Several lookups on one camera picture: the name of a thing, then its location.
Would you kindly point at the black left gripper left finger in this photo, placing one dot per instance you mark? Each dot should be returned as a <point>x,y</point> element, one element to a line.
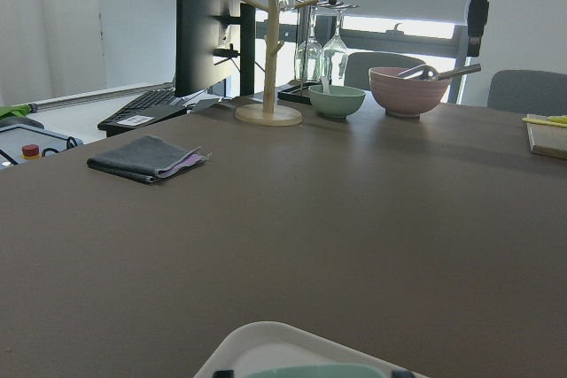
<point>227,373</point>

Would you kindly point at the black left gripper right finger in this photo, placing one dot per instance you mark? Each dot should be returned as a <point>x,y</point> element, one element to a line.
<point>401,373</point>

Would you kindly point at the cream rabbit tray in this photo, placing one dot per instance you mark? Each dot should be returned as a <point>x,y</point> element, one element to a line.
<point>265,345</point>

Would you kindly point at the wooden cup stand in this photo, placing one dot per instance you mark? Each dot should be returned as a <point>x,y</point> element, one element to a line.
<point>268,113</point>

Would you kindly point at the metal scoop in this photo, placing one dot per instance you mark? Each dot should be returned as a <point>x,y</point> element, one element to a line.
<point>429,73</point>

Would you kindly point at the pink bowl with ice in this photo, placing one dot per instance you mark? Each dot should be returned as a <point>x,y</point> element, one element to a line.
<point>405,98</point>

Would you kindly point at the yellow plastic knife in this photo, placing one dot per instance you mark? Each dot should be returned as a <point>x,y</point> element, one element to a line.
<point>559,121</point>

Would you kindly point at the wooden cutting board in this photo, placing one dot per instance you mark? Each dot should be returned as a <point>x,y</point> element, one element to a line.
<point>547,140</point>

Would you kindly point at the hanging wine glass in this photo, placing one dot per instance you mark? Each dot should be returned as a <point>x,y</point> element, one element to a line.
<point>335,55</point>
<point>308,56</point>

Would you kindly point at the green bowl with spoon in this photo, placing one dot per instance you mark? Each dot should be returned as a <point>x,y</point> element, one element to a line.
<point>336,101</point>

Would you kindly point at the folded grey cloth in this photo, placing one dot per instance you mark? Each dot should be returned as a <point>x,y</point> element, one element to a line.
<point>147,159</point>

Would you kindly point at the black computer monitor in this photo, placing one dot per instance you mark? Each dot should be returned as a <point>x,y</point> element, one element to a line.
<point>213,38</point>

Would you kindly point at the black keyboard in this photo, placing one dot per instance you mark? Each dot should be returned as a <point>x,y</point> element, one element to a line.
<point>149,108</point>

